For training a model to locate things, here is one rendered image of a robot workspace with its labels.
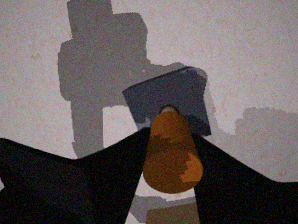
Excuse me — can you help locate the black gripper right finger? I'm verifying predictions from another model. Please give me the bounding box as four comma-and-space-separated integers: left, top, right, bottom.
190, 133, 298, 224

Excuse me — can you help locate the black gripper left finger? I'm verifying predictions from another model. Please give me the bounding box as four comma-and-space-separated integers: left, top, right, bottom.
0, 128, 150, 224

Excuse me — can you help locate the dark grey block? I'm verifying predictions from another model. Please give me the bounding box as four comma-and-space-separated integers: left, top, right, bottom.
122, 67, 212, 137

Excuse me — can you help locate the orange marker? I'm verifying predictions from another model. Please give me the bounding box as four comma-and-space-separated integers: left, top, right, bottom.
161, 107, 177, 112

